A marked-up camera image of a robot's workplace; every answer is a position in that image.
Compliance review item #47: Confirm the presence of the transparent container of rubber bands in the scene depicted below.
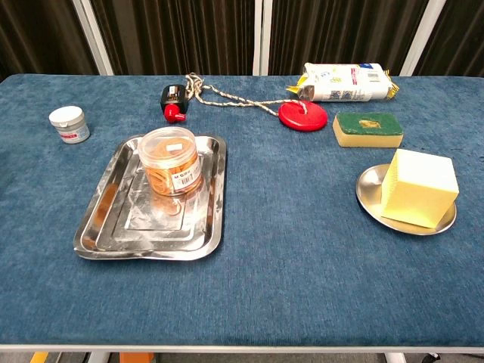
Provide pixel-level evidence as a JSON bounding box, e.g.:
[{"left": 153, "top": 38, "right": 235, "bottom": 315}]
[{"left": 137, "top": 126, "right": 203, "bottom": 197}]

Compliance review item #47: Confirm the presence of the yellow cube block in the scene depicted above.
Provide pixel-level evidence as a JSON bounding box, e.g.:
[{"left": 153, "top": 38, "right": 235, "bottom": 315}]
[{"left": 380, "top": 148, "right": 460, "bottom": 229}]

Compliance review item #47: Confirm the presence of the blue table cloth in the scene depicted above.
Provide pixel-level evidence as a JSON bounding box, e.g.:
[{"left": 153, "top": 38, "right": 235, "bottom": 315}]
[{"left": 0, "top": 73, "right": 484, "bottom": 348}]

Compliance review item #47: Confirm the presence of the red plastic disc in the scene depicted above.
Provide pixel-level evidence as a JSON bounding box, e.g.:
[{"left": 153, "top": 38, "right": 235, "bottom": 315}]
[{"left": 278, "top": 99, "right": 329, "bottom": 132}]

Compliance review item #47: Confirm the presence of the black bottle with red cap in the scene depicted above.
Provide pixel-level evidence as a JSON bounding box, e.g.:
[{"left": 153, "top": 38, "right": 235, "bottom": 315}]
[{"left": 160, "top": 84, "right": 188, "bottom": 124}]

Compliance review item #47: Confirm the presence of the round steel plate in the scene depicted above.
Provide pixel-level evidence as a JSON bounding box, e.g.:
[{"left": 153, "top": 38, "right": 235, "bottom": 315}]
[{"left": 355, "top": 163, "right": 458, "bottom": 236}]

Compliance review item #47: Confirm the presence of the green and yellow sponge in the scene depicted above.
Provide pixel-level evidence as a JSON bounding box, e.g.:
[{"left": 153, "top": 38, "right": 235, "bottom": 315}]
[{"left": 332, "top": 111, "right": 405, "bottom": 149}]

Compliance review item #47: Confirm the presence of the rectangular steel tray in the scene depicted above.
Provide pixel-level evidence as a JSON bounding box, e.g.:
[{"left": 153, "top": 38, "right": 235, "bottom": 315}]
[{"left": 73, "top": 133, "right": 228, "bottom": 262}]

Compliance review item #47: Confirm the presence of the white snack package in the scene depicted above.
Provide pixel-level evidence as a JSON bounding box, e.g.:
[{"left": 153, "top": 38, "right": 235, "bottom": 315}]
[{"left": 285, "top": 62, "right": 402, "bottom": 103}]

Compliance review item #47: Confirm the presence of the dark brown curtain panel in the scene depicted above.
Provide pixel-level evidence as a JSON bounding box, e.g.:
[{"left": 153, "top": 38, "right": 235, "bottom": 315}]
[
  {"left": 0, "top": 0, "right": 98, "bottom": 82},
  {"left": 268, "top": 0, "right": 430, "bottom": 76},
  {"left": 90, "top": 0, "right": 256, "bottom": 76},
  {"left": 414, "top": 0, "right": 484, "bottom": 79}
]

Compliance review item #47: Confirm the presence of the small white jar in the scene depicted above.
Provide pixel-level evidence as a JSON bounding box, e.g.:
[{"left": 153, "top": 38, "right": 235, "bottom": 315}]
[{"left": 48, "top": 105, "right": 92, "bottom": 144}]

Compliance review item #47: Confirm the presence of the braided beige rope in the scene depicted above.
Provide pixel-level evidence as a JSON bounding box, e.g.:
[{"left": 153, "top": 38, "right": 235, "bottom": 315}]
[{"left": 185, "top": 73, "right": 309, "bottom": 118}]

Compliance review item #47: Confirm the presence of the white frame post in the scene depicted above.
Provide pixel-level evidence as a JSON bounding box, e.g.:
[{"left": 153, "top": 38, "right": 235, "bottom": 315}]
[
  {"left": 71, "top": 0, "right": 114, "bottom": 76},
  {"left": 399, "top": 0, "right": 447, "bottom": 76},
  {"left": 252, "top": 0, "right": 273, "bottom": 76}
]

